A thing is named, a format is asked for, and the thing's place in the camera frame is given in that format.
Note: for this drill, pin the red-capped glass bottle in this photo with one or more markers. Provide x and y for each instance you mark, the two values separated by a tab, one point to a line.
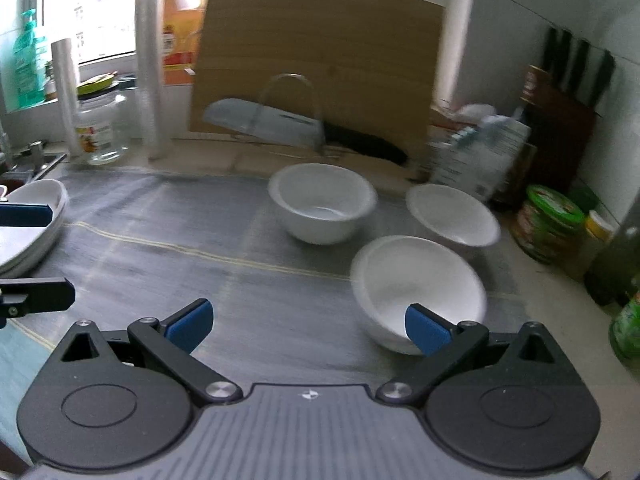
615	260

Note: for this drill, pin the white bowl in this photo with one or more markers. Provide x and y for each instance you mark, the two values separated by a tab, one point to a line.
320	200
452	215
417	290

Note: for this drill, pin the metal sink knob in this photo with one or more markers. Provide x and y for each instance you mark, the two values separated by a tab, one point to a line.
37	152

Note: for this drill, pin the bamboo cutting board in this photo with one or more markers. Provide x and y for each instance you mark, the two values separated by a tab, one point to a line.
320	35

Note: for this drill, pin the green detergent bottle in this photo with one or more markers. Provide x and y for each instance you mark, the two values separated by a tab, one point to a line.
27	60

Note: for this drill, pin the dark sauce bottle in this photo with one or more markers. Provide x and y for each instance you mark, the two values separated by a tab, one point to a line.
530	95

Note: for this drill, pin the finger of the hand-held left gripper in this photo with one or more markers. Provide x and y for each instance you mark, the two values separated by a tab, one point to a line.
25	215
35	295

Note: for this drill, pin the orange oil bottle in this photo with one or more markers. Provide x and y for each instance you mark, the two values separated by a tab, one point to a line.
180	35

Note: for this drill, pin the white printed plastic bag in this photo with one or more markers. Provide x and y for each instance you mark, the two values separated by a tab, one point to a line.
480	155

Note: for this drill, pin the tall plastic wrap roll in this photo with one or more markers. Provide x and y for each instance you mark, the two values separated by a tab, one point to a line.
152	70

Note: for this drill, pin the clear glass jar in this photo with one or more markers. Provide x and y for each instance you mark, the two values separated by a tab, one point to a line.
102	135

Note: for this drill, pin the green-lid jar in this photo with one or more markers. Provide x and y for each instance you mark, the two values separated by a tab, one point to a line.
547	225

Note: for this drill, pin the green label bottle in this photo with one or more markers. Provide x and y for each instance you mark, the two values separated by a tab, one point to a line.
627	330

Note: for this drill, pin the yellow-lid jar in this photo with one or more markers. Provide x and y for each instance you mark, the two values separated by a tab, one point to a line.
592	245

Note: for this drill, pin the grey checked tablecloth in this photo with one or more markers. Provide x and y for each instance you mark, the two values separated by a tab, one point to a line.
200	240

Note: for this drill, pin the short plastic wrap roll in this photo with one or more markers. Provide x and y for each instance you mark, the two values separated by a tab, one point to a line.
67	95

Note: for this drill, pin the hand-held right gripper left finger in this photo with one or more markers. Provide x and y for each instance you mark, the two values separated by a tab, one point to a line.
190	325

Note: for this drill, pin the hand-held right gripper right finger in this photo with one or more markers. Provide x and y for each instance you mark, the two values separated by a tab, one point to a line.
425	330

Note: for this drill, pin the brown knife block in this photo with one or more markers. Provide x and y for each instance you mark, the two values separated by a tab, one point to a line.
560	140

